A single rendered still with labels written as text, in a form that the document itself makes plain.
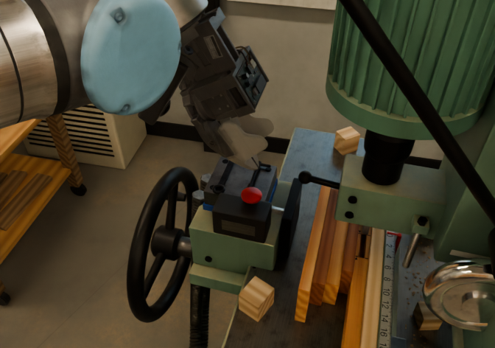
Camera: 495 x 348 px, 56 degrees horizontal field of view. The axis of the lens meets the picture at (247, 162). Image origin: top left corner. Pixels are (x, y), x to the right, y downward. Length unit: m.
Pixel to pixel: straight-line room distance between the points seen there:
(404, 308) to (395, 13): 0.55
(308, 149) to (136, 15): 0.66
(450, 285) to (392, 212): 0.12
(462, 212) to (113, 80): 0.43
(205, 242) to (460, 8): 0.48
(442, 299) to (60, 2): 0.51
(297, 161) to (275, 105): 1.26
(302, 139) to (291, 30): 1.05
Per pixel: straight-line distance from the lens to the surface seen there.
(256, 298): 0.66
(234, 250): 0.72
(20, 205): 1.98
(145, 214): 0.76
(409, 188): 0.64
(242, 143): 0.58
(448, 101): 0.49
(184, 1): 0.51
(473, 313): 0.63
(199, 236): 0.72
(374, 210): 0.65
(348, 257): 0.69
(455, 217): 0.60
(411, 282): 0.89
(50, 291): 1.93
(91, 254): 1.98
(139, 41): 0.33
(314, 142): 0.96
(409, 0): 0.44
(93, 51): 0.31
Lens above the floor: 1.50
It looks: 42 degrees down
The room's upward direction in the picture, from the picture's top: straight up
